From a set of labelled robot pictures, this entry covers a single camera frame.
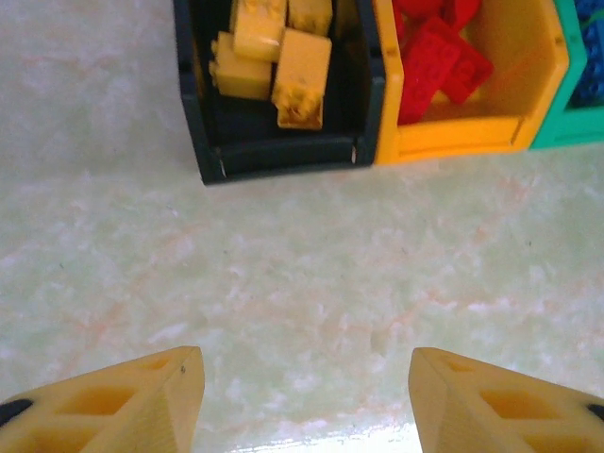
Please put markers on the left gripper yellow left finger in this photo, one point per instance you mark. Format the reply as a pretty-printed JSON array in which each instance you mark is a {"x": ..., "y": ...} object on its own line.
[{"x": 108, "y": 410}]

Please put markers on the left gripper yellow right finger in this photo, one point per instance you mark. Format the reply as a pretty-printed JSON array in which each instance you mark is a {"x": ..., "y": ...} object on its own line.
[{"x": 505, "y": 410}]

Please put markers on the blue lego brick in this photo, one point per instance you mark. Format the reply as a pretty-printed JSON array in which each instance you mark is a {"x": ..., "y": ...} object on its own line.
[
  {"x": 590, "y": 80},
  {"x": 593, "y": 26}
]

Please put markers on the red sloped lego brick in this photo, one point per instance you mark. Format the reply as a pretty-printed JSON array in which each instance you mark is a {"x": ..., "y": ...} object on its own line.
[{"x": 472, "y": 71}]

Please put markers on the yellow lego brick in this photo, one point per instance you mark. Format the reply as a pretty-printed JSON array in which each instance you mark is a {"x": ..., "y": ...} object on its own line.
[
  {"x": 309, "y": 16},
  {"x": 240, "y": 73},
  {"x": 302, "y": 71},
  {"x": 259, "y": 23}
]

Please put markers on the orange plastic bin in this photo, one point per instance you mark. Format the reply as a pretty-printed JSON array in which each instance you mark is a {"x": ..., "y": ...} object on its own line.
[{"x": 458, "y": 137}]

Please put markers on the green plastic bin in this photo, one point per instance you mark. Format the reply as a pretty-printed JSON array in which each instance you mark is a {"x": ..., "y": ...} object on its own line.
[{"x": 566, "y": 129}]

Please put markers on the black plastic bin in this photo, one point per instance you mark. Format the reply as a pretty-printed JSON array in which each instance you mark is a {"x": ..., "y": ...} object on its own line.
[{"x": 283, "y": 153}]

